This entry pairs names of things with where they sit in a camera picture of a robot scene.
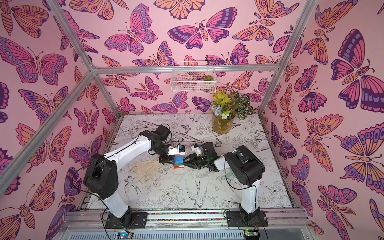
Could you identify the blue long lego brick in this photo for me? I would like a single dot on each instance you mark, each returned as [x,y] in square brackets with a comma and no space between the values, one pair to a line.
[178,160]

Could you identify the mint green plastic paddle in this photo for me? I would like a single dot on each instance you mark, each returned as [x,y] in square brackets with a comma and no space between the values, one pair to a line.
[225,175]

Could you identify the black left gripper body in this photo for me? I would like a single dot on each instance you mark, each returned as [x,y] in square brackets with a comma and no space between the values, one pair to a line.
[163,152]

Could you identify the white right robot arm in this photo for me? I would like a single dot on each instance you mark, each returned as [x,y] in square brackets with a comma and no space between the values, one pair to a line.
[243,172]

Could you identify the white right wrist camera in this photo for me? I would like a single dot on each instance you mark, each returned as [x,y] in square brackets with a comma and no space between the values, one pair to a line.
[197,149]

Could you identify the aluminium cage frame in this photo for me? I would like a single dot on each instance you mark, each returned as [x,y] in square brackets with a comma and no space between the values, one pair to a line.
[24,155]

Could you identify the white wire basket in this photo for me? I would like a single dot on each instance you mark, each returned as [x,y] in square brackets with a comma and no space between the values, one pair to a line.
[193,77]

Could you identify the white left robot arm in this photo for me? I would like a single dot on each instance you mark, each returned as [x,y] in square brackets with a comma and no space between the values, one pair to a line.
[102,175]

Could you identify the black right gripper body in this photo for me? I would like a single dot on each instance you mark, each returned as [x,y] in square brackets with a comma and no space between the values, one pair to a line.
[196,160]

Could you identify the yellow vase with plants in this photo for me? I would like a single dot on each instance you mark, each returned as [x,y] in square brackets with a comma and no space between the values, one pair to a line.
[226,108]

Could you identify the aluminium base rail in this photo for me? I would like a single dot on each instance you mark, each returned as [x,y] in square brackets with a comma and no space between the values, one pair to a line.
[216,224]

